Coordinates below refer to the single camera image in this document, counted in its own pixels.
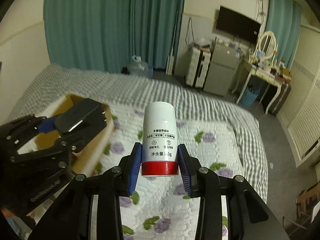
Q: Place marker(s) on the black wall television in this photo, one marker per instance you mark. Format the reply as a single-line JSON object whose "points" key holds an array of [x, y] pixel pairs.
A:
{"points": [[237, 25]]}

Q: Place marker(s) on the narrow teal curtain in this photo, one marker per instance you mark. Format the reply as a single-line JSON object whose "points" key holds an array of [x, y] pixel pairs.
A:
{"points": [[282, 20]]}

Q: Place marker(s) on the white bottle with red cap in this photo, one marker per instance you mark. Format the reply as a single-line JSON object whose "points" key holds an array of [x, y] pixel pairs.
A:
{"points": [[160, 125]]}

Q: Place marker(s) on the clear plastic bag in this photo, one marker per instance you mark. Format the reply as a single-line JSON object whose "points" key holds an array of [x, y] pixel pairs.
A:
{"points": [[202, 42]]}

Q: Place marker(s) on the blue plastic basket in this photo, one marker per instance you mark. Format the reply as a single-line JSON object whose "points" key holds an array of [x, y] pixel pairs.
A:
{"points": [[248, 97]]}

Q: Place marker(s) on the white mop pole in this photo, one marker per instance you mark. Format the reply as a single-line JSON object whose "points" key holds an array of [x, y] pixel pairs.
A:
{"points": [[172, 60]]}

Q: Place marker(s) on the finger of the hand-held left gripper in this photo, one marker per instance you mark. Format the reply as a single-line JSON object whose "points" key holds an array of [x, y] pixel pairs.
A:
{"points": [[72, 142], [47, 125]]}

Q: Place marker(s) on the silver small fridge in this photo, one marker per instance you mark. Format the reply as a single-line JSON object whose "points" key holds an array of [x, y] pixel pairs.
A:
{"points": [[222, 70]]}

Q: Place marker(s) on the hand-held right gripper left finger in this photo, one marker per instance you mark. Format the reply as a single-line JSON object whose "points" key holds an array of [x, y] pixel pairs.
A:
{"points": [[133, 170]]}

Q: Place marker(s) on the wooden stool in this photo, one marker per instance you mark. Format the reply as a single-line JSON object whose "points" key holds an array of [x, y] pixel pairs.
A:
{"points": [[308, 205]]}

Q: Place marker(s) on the clear water jug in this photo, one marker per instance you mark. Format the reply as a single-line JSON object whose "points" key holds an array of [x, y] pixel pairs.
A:
{"points": [[140, 67]]}

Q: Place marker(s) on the black rectangular box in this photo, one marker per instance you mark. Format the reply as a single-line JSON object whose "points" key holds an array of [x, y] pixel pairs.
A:
{"points": [[75, 115]]}

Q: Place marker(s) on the bed with floral quilt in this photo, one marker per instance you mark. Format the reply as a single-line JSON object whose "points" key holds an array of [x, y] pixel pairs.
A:
{"points": [[150, 90]]}

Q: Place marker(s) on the white floral quilt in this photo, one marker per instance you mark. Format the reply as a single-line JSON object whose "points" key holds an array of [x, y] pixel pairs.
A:
{"points": [[220, 140]]}

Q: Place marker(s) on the brown cardboard box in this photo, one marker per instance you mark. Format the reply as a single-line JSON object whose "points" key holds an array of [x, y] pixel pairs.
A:
{"points": [[98, 142]]}

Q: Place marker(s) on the dark suitcase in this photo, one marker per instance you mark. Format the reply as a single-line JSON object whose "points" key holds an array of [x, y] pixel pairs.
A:
{"points": [[278, 100]]}

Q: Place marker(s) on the white louvred wardrobe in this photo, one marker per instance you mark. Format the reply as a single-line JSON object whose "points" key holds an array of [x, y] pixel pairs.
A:
{"points": [[307, 100]]}

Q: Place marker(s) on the white hard suitcase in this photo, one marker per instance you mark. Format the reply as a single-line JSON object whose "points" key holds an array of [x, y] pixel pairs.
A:
{"points": [[197, 67]]}

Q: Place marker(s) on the white dressing table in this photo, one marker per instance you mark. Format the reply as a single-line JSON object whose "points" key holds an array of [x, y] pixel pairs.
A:
{"points": [[260, 73]]}

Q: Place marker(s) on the white oval vanity mirror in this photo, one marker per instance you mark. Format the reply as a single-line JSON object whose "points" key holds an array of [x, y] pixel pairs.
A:
{"points": [[266, 43]]}

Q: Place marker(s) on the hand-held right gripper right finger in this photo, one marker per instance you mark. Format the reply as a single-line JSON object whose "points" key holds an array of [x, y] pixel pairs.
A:
{"points": [[183, 172]]}

